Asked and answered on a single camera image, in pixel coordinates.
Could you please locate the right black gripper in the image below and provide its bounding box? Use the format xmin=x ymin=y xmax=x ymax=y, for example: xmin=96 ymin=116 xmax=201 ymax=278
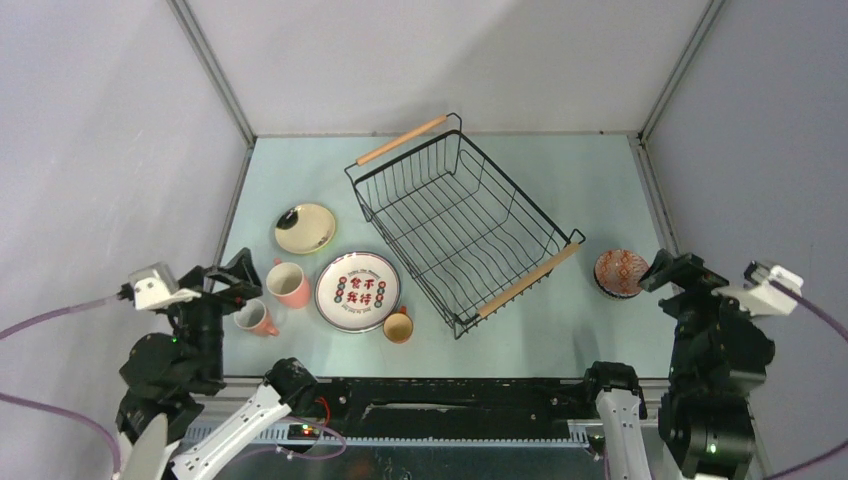
xmin=638 ymin=244 xmax=766 ymax=382

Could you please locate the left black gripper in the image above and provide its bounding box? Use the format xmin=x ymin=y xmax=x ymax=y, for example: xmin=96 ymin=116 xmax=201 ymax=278
xmin=166 ymin=246 xmax=263 ymax=386

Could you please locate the large pink cup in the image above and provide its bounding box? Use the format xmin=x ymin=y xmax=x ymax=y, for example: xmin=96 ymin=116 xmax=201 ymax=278
xmin=265 ymin=258 xmax=311 ymax=309

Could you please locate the small pink cup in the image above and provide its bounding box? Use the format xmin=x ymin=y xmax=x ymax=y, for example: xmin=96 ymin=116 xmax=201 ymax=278
xmin=233 ymin=299 xmax=279 ymax=337

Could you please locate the blue white patterned cup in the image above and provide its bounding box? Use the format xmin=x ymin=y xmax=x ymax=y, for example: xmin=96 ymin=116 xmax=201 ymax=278
xmin=592 ymin=249 xmax=650 ymax=300

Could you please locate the cream plate with plum blossom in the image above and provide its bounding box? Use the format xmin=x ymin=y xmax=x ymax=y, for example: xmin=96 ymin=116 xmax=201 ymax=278
xmin=274 ymin=203 xmax=337 ymax=255

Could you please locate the Just To Eat plate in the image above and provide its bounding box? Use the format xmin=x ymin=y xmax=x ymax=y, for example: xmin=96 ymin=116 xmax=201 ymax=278
xmin=314 ymin=252 xmax=401 ymax=333

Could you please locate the orange cup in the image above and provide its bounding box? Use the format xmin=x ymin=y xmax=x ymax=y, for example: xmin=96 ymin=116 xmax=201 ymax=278
xmin=383 ymin=306 xmax=414 ymax=344

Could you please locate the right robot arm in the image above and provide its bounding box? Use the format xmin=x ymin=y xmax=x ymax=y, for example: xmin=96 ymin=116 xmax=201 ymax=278
xmin=581 ymin=249 xmax=789 ymax=479

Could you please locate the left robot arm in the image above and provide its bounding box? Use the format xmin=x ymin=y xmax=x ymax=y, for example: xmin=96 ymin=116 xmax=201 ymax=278
xmin=116 ymin=248 xmax=317 ymax=479

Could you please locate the left controller board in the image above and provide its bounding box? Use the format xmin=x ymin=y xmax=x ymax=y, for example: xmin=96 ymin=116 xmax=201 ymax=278
xmin=286 ymin=423 xmax=323 ymax=442

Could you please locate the controller board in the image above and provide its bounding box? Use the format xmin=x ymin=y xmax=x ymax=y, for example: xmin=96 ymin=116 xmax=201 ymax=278
xmin=585 ymin=432 xmax=606 ymax=461
xmin=286 ymin=423 xmax=323 ymax=442

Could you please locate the right controller board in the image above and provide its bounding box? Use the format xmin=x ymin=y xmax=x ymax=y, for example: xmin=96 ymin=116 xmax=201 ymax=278
xmin=585 ymin=432 xmax=606 ymax=461

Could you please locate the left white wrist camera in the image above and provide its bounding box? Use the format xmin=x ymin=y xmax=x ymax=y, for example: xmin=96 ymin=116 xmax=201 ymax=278
xmin=118 ymin=262 xmax=201 ymax=311

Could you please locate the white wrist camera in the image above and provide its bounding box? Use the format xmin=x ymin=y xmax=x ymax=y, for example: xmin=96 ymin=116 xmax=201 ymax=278
xmin=118 ymin=262 xmax=201 ymax=311
xmin=712 ymin=261 xmax=804 ymax=317

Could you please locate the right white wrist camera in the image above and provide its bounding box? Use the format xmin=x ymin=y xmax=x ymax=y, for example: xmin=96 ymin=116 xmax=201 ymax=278
xmin=712 ymin=261 xmax=804 ymax=317

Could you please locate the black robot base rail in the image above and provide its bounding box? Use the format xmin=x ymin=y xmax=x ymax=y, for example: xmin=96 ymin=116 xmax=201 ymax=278
xmin=270 ymin=369 xmax=640 ymax=441

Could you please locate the right wooden rack handle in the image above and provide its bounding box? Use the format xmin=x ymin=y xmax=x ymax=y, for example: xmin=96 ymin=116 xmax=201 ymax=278
xmin=477 ymin=243 xmax=581 ymax=319

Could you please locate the wooden rack handle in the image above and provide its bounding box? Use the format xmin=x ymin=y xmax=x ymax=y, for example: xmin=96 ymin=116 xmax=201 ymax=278
xmin=477 ymin=243 xmax=581 ymax=319
xmin=355 ymin=115 xmax=448 ymax=166

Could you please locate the black wire dish rack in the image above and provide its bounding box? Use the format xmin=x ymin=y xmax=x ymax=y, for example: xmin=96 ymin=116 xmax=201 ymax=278
xmin=344 ymin=112 xmax=586 ymax=338

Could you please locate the left wooden rack handle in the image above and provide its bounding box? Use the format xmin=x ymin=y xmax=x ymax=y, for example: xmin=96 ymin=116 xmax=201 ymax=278
xmin=355 ymin=115 xmax=448 ymax=166

